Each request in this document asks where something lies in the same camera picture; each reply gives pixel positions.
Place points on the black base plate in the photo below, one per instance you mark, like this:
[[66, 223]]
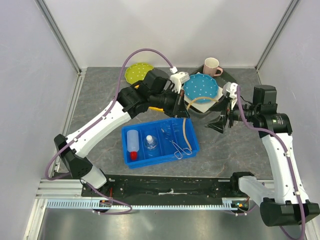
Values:
[[122, 186]]

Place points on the wash bottle red cap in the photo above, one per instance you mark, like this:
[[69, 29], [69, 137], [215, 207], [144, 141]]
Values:
[[133, 145]]

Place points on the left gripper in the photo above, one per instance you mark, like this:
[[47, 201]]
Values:
[[178, 109]]

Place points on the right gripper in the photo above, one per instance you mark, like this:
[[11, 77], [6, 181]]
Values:
[[218, 125]]

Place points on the green dotted plate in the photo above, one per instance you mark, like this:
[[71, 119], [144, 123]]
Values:
[[137, 72]]

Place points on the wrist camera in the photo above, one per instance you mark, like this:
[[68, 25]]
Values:
[[230, 91], [178, 78]]

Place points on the metal crucible tongs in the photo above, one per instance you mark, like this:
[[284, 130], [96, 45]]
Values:
[[179, 151]]

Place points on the blue plastic organizer tray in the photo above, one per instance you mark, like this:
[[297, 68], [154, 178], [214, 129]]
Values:
[[165, 150]]

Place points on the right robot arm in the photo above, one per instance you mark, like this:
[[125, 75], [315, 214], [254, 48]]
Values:
[[288, 204]]

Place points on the cable duct rail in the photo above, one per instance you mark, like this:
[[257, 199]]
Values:
[[97, 204]]

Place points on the pink mug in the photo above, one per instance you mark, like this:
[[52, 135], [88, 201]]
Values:
[[212, 67]]

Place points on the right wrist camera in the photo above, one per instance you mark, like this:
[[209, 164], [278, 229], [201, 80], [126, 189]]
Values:
[[230, 91]]

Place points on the yellow rubber tube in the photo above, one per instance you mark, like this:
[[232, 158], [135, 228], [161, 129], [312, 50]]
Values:
[[185, 120]]

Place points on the glass flask white stopper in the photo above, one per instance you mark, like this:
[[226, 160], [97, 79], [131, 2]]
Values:
[[150, 142]]

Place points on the yellow test tube rack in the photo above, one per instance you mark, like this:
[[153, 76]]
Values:
[[152, 108]]

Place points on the white square plate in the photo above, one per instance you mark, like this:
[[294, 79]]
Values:
[[203, 105]]

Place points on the blue dotted plate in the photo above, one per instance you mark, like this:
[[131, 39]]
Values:
[[200, 85]]

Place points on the dark green tray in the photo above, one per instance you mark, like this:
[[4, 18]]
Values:
[[221, 81]]

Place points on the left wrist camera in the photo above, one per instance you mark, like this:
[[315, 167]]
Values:
[[178, 78]]

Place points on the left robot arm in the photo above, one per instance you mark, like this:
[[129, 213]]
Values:
[[157, 90]]

